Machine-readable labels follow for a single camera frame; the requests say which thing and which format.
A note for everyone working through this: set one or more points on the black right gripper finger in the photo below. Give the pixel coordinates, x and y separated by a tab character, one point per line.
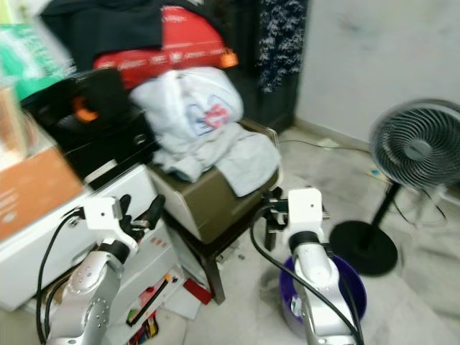
274	198

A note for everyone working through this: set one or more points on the brown paper bag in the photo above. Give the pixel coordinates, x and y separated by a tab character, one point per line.
16	118

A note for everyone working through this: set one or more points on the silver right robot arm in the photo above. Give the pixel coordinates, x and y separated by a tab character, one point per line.
316	277

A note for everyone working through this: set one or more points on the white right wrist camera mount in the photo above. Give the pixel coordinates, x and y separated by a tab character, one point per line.
305	212

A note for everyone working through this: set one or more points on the purple plastic bucket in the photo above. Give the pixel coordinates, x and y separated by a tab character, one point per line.
352	287

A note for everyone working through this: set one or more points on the black garment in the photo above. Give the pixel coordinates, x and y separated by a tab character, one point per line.
108	29

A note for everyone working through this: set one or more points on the dark wooden stool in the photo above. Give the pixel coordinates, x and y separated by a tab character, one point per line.
212	277

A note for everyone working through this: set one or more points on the white printed plastic bag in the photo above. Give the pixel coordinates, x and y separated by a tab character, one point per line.
180	108

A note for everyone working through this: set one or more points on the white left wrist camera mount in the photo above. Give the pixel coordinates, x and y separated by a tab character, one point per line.
100	215

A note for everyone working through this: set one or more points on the green and white carton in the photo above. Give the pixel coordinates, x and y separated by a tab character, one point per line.
29	61

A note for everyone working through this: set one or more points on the white crumpled paper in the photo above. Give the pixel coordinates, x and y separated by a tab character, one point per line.
295	307

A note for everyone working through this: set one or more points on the red flat box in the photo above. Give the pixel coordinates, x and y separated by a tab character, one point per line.
196	291

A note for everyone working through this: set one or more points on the red bag with white print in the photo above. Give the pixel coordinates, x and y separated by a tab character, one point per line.
187	39

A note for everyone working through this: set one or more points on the orange cardboard box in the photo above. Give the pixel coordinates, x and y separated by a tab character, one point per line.
36	190

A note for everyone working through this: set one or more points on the navy white patterned hanging cloth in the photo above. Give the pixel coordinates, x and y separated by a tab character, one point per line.
280	43

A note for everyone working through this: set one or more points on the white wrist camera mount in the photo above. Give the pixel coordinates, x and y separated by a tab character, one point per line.
100	215
305	212

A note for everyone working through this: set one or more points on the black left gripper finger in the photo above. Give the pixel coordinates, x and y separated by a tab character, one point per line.
124	206
154	212

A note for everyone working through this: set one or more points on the grey garment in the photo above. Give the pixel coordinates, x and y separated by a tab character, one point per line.
259	162

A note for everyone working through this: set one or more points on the olive brown storage box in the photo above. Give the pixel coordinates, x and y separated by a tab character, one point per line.
215	208

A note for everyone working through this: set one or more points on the black pedestal fan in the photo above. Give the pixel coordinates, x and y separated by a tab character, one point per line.
413	147

